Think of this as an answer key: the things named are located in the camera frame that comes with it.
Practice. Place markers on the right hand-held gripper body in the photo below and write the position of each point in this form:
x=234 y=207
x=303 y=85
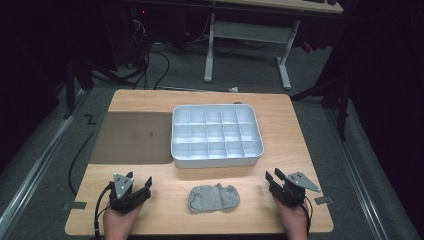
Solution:
x=290 y=193

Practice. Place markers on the white compartment storage box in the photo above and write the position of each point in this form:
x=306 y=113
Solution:
x=215 y=135

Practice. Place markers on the metal floor rail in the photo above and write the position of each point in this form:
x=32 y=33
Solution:
x=358 y=173
x=36 y=173

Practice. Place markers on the grey sock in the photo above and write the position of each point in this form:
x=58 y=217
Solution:
x=213 y=198

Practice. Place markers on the white-framed desk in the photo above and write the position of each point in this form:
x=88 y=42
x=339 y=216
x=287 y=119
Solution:
x=248 y=32

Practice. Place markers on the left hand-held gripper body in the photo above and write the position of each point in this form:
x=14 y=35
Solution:
x=120 y=196

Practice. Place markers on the crumpled white paper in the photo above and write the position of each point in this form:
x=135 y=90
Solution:
x=233 y=89

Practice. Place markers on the grey tape strip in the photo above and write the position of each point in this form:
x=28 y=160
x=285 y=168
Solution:
x=75 y=205
x=323 y=200

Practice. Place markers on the person's right hand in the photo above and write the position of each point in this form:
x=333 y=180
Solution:
x=295 y=220

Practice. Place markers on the black stand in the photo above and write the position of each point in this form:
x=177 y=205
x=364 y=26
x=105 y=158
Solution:
x=342 y=106
x=70 y=90

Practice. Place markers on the grey-brown box lid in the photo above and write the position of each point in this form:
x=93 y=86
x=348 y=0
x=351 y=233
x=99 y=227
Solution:
x=131 y=138

